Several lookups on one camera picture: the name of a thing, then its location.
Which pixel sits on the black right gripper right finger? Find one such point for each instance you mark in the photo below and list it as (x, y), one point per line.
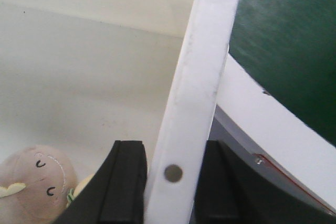
(231, 191)

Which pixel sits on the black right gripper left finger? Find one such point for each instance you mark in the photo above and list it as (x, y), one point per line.
(115, 194)

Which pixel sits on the brown plush ball toy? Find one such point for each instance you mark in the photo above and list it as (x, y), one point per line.
(35, 183)

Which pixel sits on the white Totelife plastic crate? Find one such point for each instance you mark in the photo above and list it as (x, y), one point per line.
(86, 75)

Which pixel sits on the yellow smiling plush fruit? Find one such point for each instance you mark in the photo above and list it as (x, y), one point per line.
(74, 192)

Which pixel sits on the white round conveyor table frame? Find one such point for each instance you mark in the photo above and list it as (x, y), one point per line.
(262, 125)

